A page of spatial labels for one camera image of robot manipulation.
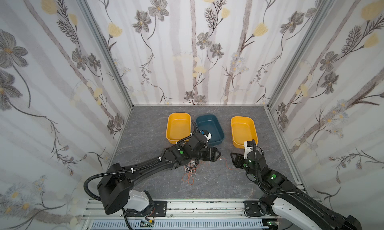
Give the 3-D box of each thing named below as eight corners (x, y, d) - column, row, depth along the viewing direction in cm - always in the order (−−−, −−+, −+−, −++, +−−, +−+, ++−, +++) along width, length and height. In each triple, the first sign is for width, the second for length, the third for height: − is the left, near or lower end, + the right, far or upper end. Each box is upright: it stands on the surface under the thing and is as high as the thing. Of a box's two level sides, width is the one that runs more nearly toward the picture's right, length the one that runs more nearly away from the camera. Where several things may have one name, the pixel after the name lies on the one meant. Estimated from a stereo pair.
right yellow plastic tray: (232, 148, 99) (234, 143, 93) (227, 121, 113) (229, 116, 108) (257, 149, 99) (261, 144, 94) (249, 122, 114) (252, 116, 108)
